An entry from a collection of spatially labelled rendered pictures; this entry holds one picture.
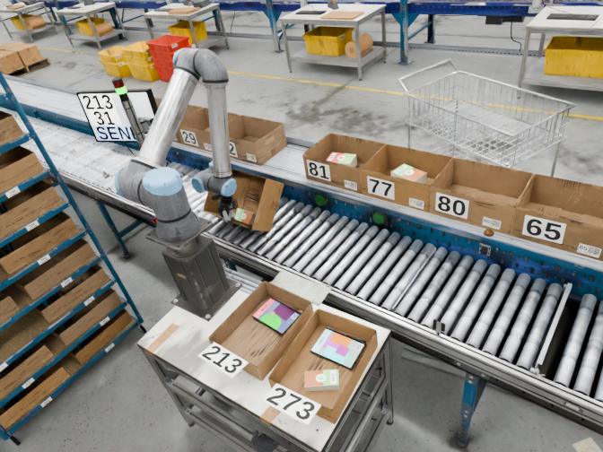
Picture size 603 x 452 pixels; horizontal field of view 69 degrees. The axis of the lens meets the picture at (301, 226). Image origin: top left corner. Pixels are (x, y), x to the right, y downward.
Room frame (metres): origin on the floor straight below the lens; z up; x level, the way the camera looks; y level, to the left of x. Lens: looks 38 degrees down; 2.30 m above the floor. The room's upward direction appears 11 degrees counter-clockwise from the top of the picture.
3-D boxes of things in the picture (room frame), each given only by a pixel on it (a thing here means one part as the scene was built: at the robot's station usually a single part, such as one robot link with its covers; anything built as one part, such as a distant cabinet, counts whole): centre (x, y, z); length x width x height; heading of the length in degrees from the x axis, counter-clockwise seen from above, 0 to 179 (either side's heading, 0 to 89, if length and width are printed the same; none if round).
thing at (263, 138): (2.78, 0.23, 0.97); 0.39 x 0.29 x 0.17; 46
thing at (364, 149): (2.25, -0.32, 0.96); 0.39 x 0.29 x 0.17; 46
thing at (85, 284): (2.07, 1.48, 0.59); 0.40 x 0.30 x 0.10; 134
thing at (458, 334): (1.25, -0.70, 0.72); 0.52 x 0.05 x 0.05; 136
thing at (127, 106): (2.28, 0.77, 1.11); 0.12 x 0.05 x 0.88; 46
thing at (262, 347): (1.28, 0.25, 0.80); 0.38 x 0.28 x 0.10; 137
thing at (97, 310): (2.06, 1.48, 0.39); 0.40 x 0.30 x 0.10; 136
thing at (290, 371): (1.05, 0.01, 0.80); 0.38 x 0.28 x 0.10; 142
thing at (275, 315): (1.35, 0.19, 0.78); 0.19 x 0.14 x 0.02; 43
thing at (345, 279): (1.66, -0.28, 0.72); 0.52 x 0.05 x 0.05; 136
